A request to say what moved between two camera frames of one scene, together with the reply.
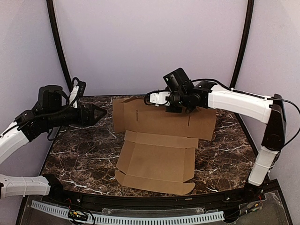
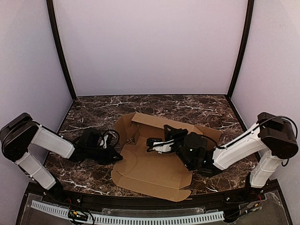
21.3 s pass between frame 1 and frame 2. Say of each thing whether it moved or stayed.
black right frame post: stayed
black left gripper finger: moved
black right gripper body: moved
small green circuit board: stayed
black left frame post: stayed
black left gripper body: moved
